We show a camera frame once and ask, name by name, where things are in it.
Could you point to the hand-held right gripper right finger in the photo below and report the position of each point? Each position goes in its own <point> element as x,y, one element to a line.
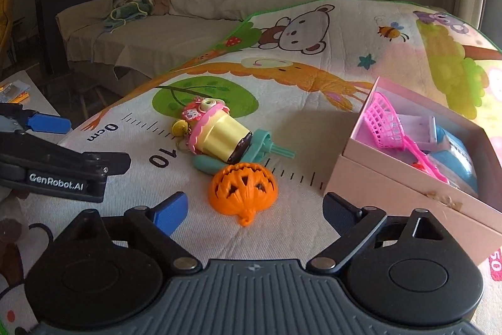
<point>341,209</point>

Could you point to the yellow chair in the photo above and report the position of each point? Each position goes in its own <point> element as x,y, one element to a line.
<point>6,17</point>

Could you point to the white side table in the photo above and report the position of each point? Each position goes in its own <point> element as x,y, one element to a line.
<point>43,99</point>

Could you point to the wooden stool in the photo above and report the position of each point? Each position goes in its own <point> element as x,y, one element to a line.
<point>84,99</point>

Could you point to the beige covered sofa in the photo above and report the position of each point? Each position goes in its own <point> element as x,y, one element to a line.
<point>188,29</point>

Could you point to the brown plush toy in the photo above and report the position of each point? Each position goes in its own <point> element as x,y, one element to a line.
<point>160,5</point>

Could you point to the teal plastic toy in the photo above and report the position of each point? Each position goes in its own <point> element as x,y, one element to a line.
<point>263,144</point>

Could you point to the pink cardboard box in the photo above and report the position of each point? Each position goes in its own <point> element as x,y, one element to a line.
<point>392,193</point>

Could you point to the orange toy pumpkin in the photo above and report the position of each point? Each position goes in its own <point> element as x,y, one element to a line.
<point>243,189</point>

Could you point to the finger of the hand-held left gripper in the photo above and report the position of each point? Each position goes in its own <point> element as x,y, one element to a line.
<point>113,163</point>
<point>47,124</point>

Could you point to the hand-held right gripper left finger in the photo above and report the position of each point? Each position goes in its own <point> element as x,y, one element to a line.
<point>170,211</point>

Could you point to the blue and white packet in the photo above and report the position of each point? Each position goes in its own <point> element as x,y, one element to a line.
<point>455,162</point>

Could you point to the pink plastic toy strainer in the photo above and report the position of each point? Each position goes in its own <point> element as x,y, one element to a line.
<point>386,127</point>

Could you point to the green knitted cloth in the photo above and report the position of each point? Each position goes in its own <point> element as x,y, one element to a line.
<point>129,11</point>

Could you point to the colourful small packets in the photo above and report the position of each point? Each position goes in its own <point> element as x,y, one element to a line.
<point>15,92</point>

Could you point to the printed cartoon play mat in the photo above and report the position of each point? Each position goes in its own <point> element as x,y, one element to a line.
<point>298,131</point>

